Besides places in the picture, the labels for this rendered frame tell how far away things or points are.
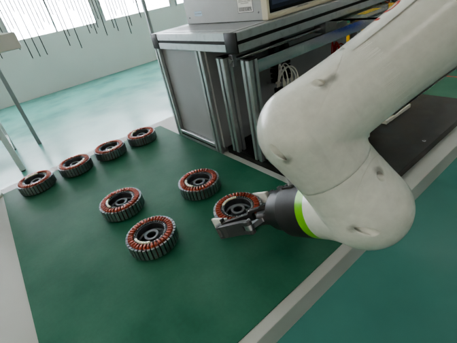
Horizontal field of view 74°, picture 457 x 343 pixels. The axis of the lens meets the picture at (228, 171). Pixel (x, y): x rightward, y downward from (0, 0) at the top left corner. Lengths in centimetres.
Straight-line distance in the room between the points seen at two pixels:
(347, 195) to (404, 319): 115
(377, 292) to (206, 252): 101
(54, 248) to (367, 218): 71
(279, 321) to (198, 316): 14
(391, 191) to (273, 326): 29
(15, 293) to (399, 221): 73
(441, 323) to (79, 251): 129
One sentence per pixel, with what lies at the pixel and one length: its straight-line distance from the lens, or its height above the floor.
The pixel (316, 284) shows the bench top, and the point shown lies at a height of 75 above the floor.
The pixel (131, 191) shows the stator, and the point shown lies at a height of 78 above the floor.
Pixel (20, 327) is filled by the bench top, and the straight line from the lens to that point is 74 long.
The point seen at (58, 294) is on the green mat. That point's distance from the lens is 74.
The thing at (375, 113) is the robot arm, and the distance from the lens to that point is 34.
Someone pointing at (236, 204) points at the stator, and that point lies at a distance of 73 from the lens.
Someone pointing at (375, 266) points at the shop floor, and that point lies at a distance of 162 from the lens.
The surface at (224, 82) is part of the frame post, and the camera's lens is 87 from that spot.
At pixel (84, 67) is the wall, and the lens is 712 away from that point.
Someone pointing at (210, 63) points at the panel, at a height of 103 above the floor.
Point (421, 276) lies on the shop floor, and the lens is 163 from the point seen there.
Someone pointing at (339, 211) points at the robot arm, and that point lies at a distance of 37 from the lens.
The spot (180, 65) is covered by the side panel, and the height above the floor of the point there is 102.
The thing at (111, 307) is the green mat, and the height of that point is 75.
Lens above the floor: 121
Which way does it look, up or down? 31 degrees down
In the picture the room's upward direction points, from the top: 12 degrees counter-clockwise
